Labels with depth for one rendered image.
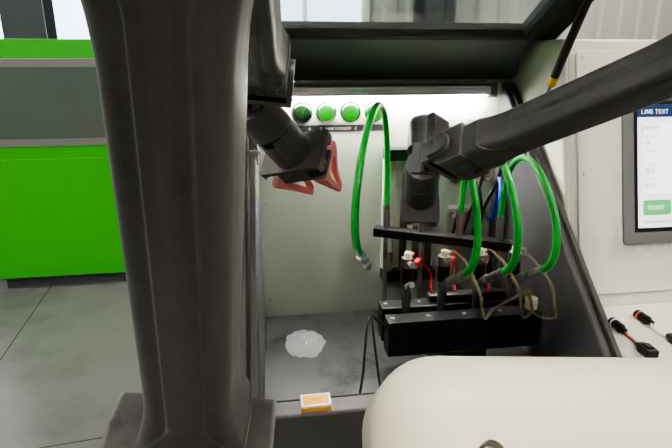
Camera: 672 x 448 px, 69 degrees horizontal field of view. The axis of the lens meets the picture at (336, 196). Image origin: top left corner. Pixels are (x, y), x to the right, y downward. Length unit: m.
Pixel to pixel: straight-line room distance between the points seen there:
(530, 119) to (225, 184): 0.54
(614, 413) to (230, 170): 0.17
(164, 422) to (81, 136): 3.26
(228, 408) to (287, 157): 0.43
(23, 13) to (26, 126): 1.25
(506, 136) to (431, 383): 0.52
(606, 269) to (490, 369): 1.04
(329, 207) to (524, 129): 0.70
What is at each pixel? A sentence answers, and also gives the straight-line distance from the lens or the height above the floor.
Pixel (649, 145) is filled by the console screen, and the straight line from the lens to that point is 1.29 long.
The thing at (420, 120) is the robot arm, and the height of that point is 1.41.
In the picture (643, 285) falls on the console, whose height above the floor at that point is 1.02.
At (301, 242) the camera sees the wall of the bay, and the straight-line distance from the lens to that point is 1.30.
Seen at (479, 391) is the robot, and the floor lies 1.38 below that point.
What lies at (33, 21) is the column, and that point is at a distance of 4.60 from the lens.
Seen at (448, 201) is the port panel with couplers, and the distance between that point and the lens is 1.35.
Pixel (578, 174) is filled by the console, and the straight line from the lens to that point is 1.19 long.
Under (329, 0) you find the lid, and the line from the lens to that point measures 1.01.
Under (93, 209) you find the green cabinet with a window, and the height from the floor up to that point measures 0.54.
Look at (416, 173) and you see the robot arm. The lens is 0.79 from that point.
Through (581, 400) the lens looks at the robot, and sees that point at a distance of 0.22.
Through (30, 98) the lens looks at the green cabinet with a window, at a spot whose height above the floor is 1.27.
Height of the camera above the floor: 1.51
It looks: 16 degrees down
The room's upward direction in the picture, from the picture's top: straight up
